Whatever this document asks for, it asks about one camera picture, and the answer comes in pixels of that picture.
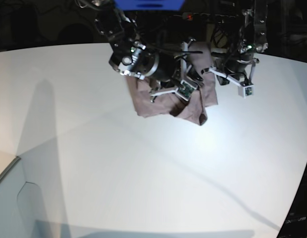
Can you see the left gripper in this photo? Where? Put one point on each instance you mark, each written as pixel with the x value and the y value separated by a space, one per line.
pixel 235 71

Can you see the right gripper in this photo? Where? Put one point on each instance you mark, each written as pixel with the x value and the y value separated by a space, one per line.
pixel 170 72

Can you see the mauve t-shirt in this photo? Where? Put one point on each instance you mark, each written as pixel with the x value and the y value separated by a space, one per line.
pixel 195 109

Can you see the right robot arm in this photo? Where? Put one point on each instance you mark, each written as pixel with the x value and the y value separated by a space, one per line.
pixel 152 42

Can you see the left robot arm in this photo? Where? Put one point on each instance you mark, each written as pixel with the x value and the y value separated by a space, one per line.
pixel 239 33

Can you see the power strip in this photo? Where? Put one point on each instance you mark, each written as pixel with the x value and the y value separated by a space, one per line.
pixel 206 17

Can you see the blue box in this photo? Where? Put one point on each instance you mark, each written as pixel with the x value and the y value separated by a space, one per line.
pixel 128 5

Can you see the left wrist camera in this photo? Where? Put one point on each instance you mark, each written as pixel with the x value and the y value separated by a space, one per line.
pixel 245 90

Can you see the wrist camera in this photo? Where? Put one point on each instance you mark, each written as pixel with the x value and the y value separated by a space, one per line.
pixel 245 90
pixel 186 88

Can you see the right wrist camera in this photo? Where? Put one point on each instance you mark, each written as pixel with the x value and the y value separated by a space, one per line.
pixel 186 88

